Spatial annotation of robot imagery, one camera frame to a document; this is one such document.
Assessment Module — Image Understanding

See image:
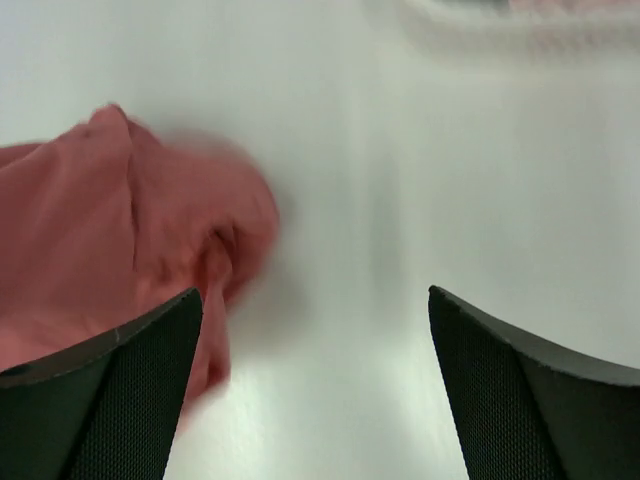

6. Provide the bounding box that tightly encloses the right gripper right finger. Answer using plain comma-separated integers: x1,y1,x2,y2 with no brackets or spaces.
428,286,639,480

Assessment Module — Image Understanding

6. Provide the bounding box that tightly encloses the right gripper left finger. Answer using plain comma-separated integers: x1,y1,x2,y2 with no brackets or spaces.
1,289,202,480

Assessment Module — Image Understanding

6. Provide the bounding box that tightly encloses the pink red garment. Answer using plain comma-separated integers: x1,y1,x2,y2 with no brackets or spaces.
1,105,279,407

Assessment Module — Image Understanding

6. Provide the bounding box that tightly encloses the white plastic laundry basket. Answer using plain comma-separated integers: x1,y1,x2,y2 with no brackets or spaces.
395,1,639,57

